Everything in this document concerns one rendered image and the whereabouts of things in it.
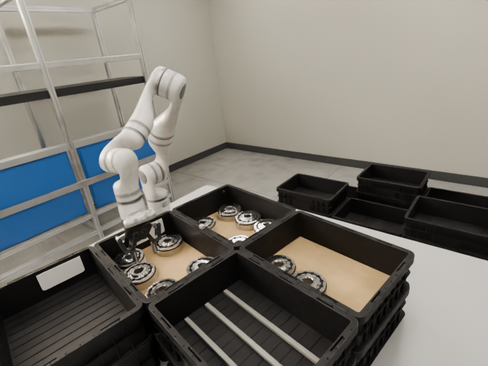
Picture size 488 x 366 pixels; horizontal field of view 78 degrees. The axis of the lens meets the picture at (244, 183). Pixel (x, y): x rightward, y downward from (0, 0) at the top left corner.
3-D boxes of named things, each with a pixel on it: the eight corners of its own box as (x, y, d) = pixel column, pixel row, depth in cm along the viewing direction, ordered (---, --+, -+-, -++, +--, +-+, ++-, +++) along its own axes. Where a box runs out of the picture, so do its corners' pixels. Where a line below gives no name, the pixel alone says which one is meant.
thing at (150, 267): (118, 272, 98) (118, 271, 98) (148, 258, 103) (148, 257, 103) (128, 289, 91) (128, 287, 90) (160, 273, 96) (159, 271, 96)
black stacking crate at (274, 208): (176, 234, 124) (171, 210, 120) (230, 206, 142) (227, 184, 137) (240, 278, 97) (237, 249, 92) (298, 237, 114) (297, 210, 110)
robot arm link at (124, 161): (151, 195, 89) (129, 192, 93) (139, 145, 83) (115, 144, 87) (134, 206, 83) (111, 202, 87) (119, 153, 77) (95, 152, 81)
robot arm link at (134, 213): (126, 229, 82) (120, 210, 80) (115, 216, 91) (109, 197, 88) (157, 217, 87) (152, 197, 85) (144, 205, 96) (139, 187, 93)
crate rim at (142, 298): (94, 250, 103) (91, 244, 102) (171, 214, 121) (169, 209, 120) (147, 312, 75) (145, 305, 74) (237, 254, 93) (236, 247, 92)
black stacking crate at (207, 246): (102, 272, 107) (93, 245, 102) (175, 234, 124) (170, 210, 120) (156, 339, 79) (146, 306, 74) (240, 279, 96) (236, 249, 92)
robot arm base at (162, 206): (149, 230, 139) (142, 197, 132) (167, 222, 145) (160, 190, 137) (160, 238, 133) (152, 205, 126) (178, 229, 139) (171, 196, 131)
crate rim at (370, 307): (237, 254, 93) (237, 247, 92) (298, 215, 110) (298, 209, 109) (361, 328, 65) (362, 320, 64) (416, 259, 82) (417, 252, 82)
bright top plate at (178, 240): (149, 244, 112) (148, 242, 111) (171, 232, 118) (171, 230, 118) (164, 253, 105) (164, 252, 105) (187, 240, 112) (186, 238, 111)
